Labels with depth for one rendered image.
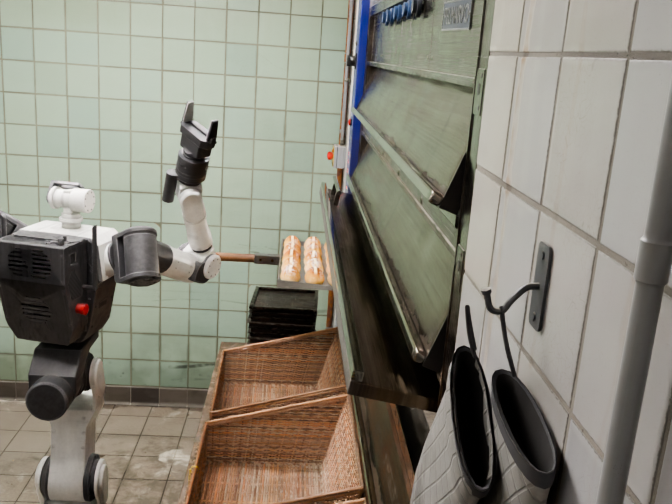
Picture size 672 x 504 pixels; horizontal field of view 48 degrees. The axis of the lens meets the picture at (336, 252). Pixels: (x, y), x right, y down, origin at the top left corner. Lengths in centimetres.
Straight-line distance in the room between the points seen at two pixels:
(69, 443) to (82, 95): 202
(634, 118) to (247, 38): 329
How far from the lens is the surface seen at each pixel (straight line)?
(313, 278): 245
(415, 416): 167
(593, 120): 69
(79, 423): 241
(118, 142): 394
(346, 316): 145
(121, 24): 390
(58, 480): 247
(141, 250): 209
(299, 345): 309
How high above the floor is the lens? 193
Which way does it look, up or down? 15 degrees down
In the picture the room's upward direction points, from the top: 4 degrees clockwise
